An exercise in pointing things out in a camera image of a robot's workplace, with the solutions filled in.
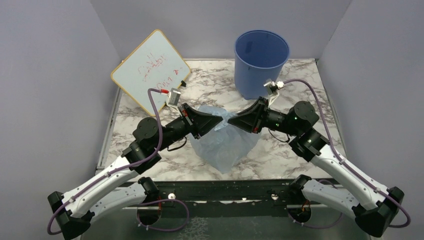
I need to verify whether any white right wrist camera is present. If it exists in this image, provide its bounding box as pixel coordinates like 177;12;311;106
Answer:
263;79;285;107

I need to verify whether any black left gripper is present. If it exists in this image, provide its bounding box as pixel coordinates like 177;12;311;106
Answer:
155;103;224;152

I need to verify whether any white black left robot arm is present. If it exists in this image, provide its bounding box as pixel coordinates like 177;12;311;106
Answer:
48;103;223;240

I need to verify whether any blue plastic trash bin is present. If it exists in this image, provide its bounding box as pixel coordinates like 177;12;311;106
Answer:
234;30;291;100

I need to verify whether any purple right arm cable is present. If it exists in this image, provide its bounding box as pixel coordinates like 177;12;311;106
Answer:
281;78;412;230

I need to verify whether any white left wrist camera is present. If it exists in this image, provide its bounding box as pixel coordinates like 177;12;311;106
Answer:
165;88;181;108

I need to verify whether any black metal mounting rail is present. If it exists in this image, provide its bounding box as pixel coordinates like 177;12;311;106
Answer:
136;179;306;219

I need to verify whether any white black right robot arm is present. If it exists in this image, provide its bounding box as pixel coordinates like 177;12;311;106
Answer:
228;97;405;238

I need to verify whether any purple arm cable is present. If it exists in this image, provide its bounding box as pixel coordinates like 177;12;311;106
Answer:
46;88;190;236
281;78;412;230

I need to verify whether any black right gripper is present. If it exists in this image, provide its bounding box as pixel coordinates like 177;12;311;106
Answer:
228;96;300;137

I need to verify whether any light blue trash bag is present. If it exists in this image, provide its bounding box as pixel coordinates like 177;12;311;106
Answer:
188;105;261;174

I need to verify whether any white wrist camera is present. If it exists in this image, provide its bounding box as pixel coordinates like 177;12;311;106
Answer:
165;88;181;108
263;79;285;107

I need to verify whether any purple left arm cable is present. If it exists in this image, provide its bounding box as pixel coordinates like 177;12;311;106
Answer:
46;88;190;236

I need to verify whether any yellow-framed whiteboard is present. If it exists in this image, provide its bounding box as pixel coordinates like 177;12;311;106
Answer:
110;29;191;116

